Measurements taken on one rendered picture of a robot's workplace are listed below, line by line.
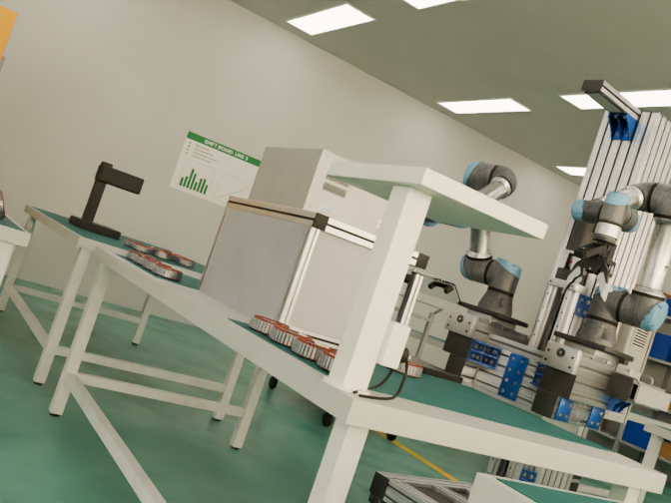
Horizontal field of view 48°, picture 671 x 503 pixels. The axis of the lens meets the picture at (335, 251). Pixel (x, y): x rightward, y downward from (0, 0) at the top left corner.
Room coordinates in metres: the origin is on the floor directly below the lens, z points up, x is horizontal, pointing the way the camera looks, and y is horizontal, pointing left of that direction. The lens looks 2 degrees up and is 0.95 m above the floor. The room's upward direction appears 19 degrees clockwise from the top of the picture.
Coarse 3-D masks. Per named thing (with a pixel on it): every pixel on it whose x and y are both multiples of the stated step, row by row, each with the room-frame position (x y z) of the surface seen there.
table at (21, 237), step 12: (0, 192) 2.71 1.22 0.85; (0, 204) 2.70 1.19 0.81; (0, 216) 2.72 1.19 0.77; (0, 228) 2.63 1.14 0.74; (12, 228) 2.67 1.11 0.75; (0, 240) 2.68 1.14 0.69; (12, 240) 2.66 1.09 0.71; (24, 240) 2.68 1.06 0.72; (0, 252) 2.68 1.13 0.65; (0, 264) 2.69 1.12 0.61; (0, 276) 2.69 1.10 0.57
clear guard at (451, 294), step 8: (424, 272) 2.49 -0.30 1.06; (424, 280) 2.72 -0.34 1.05; (432, 280) 2.67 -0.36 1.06; (440, 280) 2.56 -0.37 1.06; (424, 288) 2.75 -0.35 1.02; (432, 288) 2.69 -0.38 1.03; (440, 288) 2.65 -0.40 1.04; (448, 288) 2.60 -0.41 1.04; (456, 288) 2.56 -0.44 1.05; (440, 296) 2.67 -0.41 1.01; (448, 296) 2.63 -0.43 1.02; (456, 296) 2.58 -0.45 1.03
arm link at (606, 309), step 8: (616, 288) 2.79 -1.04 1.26; (624, 288) 2.80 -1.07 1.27; (600, 296) 2.81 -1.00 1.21; (608, 296) 2.79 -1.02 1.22; (616, 296) 2.78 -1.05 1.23; (624, 296) 2.77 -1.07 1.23; (592, 304) 2.84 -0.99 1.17; (600, 304) 2.80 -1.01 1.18; (608, 304) 2.79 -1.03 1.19; (616, 304) 2.77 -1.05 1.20; (592, 312) 2.82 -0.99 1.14; (600, 312) 2.80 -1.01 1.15; (608, 312) 2.79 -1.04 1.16; (616, 312) 2.77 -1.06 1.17; (616, 320) 2.80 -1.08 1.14
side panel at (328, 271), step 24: (312, 240) 2.18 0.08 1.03; (336, 240) 2.23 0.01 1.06; (312, 264) 2.20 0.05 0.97; (336, 264) 2.24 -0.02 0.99; (360, 264) 2.28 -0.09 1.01; (288, 288) 2.18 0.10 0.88; (312, 288) 2.21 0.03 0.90; (336, 288) 2.26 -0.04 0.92; (288, 312) 2.18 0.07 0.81; (312, 312) 2.23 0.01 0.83; (336, 312) 2.27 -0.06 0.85; (312, 336) 2.23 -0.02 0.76; (336, 336) 2.28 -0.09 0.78
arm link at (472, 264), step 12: (468, 168) 3.14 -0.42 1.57; (480, 168) 3.10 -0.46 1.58; (492, 168) 3.07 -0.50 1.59; (468, 180) 3.14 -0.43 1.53; (480, 180) 3.10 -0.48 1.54; (480, 240) 3.22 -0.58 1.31; (468, 252) 3.27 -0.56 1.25; (480, 252) 3.24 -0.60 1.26; (468, 264) 3.28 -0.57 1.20; (480, 264) 3.25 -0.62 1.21; (468, 276) 3.30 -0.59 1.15; (480, 276) 3.25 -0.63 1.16
